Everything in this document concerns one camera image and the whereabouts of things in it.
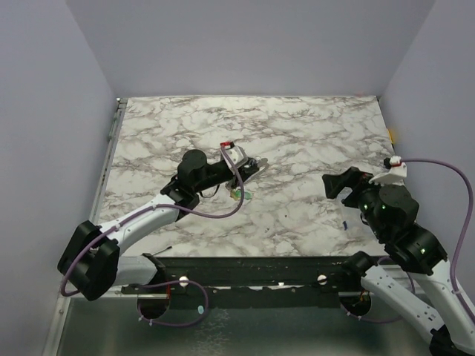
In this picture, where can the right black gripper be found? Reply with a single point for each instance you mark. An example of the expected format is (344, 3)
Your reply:
(356, 184)

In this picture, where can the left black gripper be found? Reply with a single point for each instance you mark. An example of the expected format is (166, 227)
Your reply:
(231, 173)

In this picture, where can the metal key holder plate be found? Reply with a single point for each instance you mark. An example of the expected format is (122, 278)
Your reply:
(252, 168)

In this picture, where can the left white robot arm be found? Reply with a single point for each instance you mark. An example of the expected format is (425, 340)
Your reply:
(94, 259)

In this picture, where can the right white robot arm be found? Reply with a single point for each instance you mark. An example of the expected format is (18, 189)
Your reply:
(447, 322)

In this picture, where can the clear plastic bag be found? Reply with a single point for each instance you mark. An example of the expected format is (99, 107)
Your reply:
(351, 219)

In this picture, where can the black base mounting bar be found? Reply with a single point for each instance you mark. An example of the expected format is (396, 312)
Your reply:
(256, 282)

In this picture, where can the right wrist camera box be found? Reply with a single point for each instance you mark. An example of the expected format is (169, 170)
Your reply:
(396, 172)

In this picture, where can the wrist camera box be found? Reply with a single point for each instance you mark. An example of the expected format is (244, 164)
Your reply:
(396, 172)
(234, 157)

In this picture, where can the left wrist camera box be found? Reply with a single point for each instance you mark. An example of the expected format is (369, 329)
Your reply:
(234, 157)

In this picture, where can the left aluminium rail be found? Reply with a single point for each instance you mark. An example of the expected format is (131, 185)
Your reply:
(112, 140)

